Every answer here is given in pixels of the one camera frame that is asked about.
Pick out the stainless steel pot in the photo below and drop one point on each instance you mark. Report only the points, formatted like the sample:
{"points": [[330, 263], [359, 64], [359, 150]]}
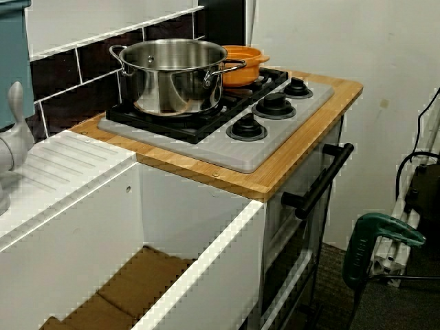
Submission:
{"points": [[172, 82]]}

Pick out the black stove knob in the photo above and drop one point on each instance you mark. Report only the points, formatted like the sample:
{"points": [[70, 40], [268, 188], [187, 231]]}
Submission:
{"points": [[274, 106], [247, 127], [297, 88]]}

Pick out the black stove grate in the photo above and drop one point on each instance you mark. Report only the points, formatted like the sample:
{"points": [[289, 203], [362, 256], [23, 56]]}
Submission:
{"points": [[213, 117]]}

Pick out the grey stove top plate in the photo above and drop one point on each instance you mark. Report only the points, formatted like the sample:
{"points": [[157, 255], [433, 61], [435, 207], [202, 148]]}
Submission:
{"points": [[275, 144]]}

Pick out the orange plastic pot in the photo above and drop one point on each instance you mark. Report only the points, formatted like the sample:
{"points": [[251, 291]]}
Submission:
{"points": [[240, 68]]}

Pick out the wooden kitchen countertop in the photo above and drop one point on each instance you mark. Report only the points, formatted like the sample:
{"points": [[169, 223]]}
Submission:
{"points": [[302, 154]]}

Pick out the grey oven door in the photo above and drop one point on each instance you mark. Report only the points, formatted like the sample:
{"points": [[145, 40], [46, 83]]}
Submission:
{"points": [[292, 240]]}

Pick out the dark grey upright panel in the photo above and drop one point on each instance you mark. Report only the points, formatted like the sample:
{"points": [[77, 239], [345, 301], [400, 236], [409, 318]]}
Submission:
{"points": [[227, 20]]}

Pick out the white sink unit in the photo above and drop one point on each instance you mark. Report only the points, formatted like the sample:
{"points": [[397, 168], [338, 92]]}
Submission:
{"points": [[86, 220]]}

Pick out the brown cardboard sheet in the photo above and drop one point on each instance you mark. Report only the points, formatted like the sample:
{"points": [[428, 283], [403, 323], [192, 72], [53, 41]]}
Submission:
{"points": [[130, 288]]}

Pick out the grey plastic faucet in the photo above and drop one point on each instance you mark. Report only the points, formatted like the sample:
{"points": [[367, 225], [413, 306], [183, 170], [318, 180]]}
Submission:
{"points": [[15, 137]]}

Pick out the teal box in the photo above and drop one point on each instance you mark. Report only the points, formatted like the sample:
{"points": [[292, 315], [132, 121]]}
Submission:
{"points": [[13, 62]]}

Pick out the black box on frame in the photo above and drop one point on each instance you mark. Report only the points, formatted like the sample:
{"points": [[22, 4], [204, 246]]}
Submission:
{"points": [[424, 189]]}

